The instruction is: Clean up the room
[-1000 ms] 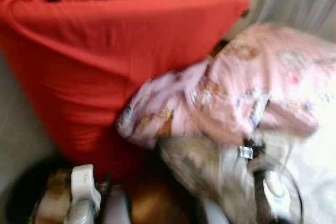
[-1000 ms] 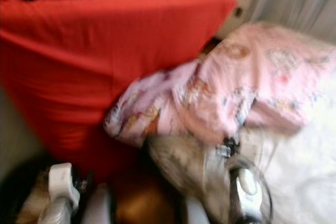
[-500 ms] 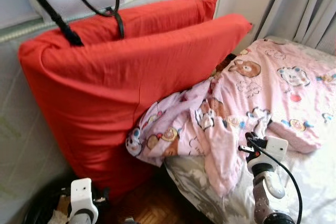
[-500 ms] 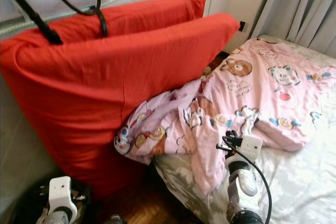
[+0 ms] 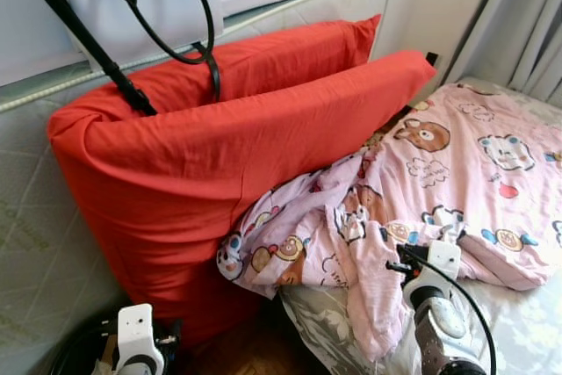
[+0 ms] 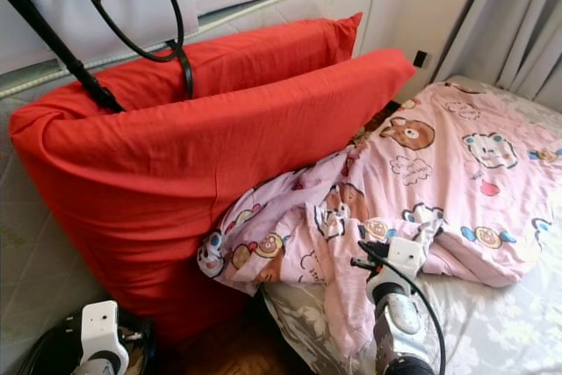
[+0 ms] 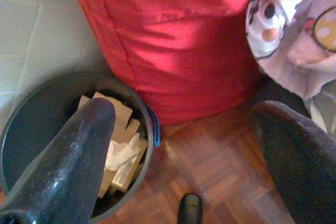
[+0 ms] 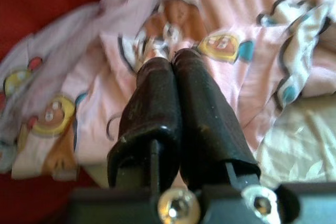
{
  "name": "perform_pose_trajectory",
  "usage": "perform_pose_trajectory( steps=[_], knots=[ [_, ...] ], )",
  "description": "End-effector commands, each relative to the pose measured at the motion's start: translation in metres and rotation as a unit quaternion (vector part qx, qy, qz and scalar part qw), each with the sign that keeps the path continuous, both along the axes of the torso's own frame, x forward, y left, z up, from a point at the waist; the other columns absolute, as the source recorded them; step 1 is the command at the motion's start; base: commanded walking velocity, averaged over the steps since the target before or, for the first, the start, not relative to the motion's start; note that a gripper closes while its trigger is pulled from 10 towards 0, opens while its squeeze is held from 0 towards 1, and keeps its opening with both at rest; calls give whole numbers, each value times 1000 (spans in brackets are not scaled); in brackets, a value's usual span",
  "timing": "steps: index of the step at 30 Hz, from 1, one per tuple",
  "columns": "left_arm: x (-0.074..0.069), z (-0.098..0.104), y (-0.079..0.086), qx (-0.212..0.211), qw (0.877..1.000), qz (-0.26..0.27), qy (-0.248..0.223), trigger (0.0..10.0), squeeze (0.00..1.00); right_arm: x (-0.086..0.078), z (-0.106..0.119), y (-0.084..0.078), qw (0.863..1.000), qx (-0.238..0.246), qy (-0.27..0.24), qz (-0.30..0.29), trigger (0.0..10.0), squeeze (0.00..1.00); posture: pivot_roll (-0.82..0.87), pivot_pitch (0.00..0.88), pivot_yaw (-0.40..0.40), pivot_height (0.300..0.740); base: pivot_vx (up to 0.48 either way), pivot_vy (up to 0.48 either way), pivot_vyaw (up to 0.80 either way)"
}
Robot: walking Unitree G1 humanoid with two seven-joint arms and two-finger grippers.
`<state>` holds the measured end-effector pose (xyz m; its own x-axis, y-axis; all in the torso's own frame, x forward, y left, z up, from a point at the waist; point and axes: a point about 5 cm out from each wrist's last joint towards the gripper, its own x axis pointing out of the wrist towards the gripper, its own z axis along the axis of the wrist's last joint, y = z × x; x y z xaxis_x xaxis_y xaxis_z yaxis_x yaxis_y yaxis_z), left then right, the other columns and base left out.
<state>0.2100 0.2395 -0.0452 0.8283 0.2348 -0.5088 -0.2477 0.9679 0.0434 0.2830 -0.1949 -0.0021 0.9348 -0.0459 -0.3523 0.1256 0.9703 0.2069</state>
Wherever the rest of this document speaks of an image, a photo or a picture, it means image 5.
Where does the red covered folded mattress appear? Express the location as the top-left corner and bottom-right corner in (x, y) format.
(46, 13), (437, 345)

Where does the grey handbag with black straps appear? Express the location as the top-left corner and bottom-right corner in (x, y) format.
(16, 0), (220, 117)

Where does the grey curtain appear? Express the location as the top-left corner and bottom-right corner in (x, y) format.
(505, 0), (562, 102)

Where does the pink cartoon print blanket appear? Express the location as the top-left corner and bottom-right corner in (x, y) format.
(217, 83), (562, 363)

